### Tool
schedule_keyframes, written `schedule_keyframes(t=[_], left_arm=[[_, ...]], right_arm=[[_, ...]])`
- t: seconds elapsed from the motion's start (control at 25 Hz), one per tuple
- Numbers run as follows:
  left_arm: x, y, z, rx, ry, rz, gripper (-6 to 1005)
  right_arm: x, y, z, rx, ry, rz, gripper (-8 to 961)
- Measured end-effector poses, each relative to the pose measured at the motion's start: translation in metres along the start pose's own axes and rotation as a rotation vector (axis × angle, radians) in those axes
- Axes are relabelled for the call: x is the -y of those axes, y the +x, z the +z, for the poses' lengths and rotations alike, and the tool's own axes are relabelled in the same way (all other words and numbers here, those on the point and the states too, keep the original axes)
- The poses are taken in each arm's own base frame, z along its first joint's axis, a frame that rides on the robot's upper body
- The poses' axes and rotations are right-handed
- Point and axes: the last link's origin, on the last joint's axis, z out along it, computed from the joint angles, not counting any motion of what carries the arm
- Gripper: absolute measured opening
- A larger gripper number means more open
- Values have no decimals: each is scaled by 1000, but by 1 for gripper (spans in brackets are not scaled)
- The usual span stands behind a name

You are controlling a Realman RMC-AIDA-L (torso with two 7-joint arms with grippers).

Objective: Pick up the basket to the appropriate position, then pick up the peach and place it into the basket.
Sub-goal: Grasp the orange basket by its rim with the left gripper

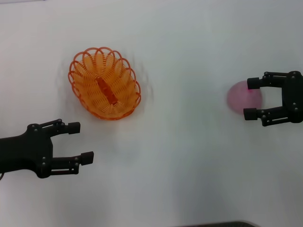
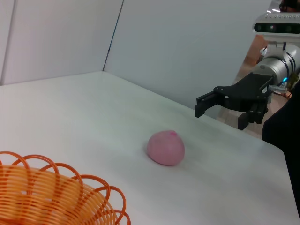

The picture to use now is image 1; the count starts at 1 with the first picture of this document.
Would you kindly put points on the pink peach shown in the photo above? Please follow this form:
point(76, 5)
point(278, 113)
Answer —
point(239, 99)

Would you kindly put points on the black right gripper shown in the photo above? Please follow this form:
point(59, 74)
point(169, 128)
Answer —
point(294, 99)

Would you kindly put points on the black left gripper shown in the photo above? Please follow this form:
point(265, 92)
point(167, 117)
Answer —
point(26, 149)

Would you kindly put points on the dark rounded robot base edge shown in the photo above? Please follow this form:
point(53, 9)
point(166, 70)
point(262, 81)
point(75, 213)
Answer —
point(220, 224)

